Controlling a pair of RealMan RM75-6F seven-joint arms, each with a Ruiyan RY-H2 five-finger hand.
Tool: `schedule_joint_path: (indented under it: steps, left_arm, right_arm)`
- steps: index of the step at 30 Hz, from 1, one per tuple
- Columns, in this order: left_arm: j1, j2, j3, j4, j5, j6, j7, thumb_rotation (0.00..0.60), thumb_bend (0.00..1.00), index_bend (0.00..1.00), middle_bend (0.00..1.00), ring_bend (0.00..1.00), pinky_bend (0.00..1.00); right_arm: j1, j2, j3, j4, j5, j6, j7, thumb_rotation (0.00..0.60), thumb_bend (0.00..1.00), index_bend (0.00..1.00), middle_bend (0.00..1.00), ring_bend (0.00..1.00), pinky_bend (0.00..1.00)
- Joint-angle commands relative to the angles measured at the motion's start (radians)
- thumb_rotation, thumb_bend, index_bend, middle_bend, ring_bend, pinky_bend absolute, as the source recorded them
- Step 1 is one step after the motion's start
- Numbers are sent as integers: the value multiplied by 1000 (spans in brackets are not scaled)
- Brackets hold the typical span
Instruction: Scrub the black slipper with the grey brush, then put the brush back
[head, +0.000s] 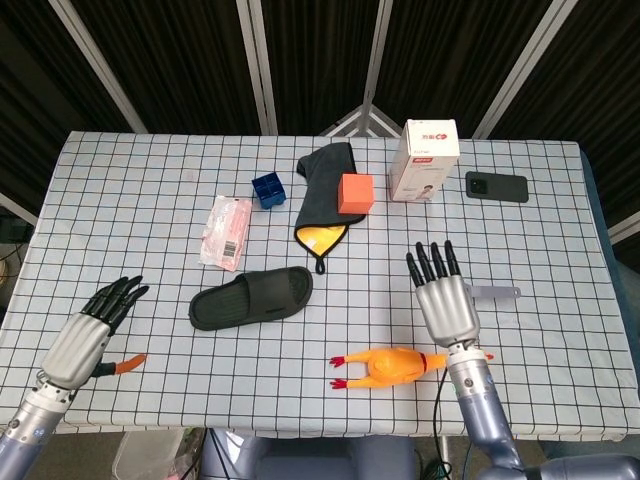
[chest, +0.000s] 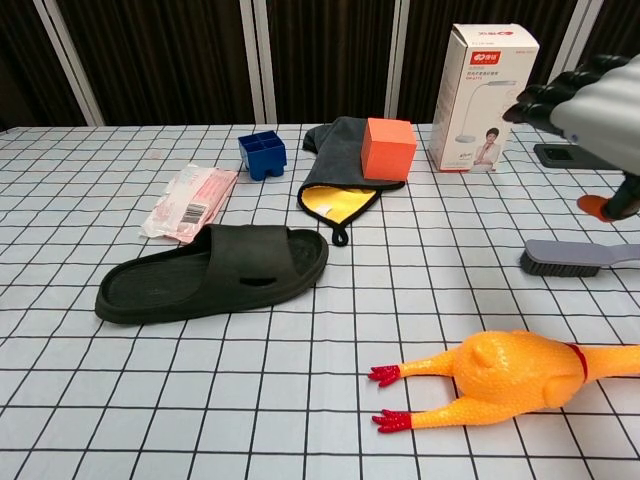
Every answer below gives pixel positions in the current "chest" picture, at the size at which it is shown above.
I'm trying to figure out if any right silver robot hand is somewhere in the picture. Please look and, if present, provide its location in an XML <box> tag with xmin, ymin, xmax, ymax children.
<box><xmin>502</xmin><ymin>52</ymin><xmax>640</xmax><ymax>224</ymax></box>

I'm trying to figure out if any grey cleaning brush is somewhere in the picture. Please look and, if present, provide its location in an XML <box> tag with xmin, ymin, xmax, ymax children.
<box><xmin>518</xmin><ymin>238</ymin><xmax>640</xmax><ymax>279</ymax></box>

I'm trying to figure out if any black rubber slipper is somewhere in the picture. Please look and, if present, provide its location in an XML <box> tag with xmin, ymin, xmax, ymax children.
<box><xmin>94</xmin><ymin>223</ymin><xmax>330</xmax><ymax>325</ymax></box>

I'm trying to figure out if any black smartphone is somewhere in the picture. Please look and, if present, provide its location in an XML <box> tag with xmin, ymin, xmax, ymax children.
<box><xmin>532</xmin><ymin>143</ymin><xmax>596</xmax><ymax>170</ymax></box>

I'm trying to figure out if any white desk lamp box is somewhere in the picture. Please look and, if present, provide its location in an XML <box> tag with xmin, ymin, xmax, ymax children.
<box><xmin>427</xmin><ymin>22</ymin><xmax>540</xmax><ymax>174</ymax></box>

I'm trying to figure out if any orange cube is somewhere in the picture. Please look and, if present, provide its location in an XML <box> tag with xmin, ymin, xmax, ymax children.
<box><xmin>360</xmin><ymin>117</ymin><xmax>418</xmax><ymax>182</ymax></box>

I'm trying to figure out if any grey and yellow cloth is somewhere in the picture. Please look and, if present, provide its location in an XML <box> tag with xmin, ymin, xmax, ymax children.
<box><xmin>297</xmin><ymin>115</ymin><xmax>407</xmax><ymax>248</ymax></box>

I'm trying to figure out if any yellow rubber chicken toy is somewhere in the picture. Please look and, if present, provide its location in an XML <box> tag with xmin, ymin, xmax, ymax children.
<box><xmin>369</xmin><ymin>329</ymin><xmax>640</xmax><ymax>434</ymax></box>

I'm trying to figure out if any blue compartment box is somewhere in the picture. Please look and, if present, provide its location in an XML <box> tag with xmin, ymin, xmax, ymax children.
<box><xmin>237</xmin><ymin>131</ymin><xmax>288</xmax><ymax>182</ymax></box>

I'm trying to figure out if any pink wet wipes packet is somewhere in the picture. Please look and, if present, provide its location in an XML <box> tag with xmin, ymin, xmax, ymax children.
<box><xmin>138</xmin><ymin>163</ymin><xmax>239</xmax><ymax>245</ymax></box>

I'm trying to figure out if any checkered white tablecloth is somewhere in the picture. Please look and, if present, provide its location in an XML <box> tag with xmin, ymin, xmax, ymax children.
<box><xmin>0</xmin><ymin>122</ymin><xmax>640</xmax><ymax>480</ymax></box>

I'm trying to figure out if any white screen post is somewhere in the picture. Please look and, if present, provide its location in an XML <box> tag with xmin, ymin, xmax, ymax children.
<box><xmin>383</xmin><ymin>0</ymin><xmax>417</xmax><ymax>124</ymax></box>
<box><xmin>33</xmin><ymin>0</ymin><xmax>105</xmax><ymax>127</ymax></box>
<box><xmin>239</xmin><ymin>0</ymin><xmax>280</xmax><ymax>125</ymax></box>
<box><xmin>537</xmin><ymin>0</ymin><xmax>602</xmax><ymax>124</ymax></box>

